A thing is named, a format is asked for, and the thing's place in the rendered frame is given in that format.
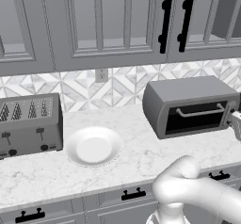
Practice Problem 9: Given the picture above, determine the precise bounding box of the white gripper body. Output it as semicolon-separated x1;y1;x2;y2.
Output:
231;111;241;141

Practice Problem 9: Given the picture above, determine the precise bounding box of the toaster oven glass door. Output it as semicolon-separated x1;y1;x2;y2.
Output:
160;100;233;137

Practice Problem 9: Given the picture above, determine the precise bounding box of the grey toaster oven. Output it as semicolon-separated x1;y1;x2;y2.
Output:
141;75;241;140

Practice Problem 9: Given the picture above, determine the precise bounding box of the grey upper cupboard door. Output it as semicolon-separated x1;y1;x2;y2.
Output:
40;0;169;72
0;0;56;77
166;0;241;64

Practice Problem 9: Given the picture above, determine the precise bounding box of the grey cupboard door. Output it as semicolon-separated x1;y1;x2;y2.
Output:
166;0;241;64
0;0;56;77
40;0;169;72
93;200;159;224

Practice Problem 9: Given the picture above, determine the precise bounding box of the grey lower cupboard door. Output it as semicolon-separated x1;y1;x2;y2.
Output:
93;200;159;224

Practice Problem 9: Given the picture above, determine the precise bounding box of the grey four-slot toaster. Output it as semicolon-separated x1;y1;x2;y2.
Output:
0;92;65;161

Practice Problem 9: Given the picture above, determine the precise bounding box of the grey drawer front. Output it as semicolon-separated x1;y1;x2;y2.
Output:
201;165;241;186
0;199;74;224
99;183;157;207

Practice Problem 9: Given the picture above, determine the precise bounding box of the white round plate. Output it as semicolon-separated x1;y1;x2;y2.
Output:
64;126;123;168

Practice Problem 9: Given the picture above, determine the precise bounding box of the grey toaster oven door handle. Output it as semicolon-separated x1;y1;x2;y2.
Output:
175;103;226;119

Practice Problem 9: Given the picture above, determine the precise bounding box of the black drawer handle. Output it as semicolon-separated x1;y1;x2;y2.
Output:
14;207;46;224
208;169;232;182
120;186;147;201

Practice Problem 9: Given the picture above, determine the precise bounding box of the black cupboard door handle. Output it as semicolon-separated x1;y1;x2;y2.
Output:
157;0;174;55
176;0;196;54

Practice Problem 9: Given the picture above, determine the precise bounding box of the white wall outlet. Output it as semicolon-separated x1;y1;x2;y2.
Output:
94;68;109;84

